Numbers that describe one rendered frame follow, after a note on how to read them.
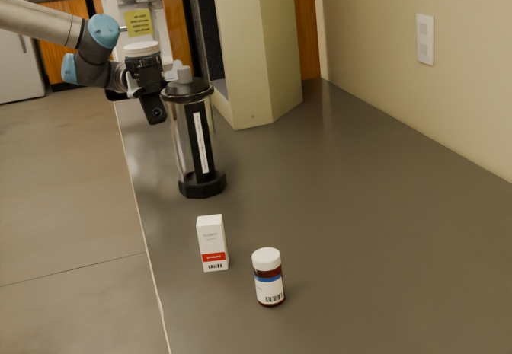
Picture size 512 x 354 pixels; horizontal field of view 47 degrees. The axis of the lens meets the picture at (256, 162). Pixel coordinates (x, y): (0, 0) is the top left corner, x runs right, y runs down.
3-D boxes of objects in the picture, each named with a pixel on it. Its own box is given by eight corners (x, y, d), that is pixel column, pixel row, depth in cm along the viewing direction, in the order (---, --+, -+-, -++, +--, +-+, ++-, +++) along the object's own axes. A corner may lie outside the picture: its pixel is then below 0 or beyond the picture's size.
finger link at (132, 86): (114, 75, 126) (128, 69, 135) (121, 102, 128) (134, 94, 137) (128, 73, 126) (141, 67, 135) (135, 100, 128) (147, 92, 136)
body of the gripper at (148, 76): (130, 61, 134) (116, 61, 144) (139, 98, 136) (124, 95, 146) (161, 54, 137) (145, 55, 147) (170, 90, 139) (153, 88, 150)
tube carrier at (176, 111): (236, 184, 126) (222, 87, 117) (190, 199, 121) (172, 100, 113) (214, 170, 135) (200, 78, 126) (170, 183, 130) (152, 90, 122)
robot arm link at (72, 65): (69, 36, 144) (114, 44, 150) (59, 64, 152) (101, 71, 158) (71, 62, 140) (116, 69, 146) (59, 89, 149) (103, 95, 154)
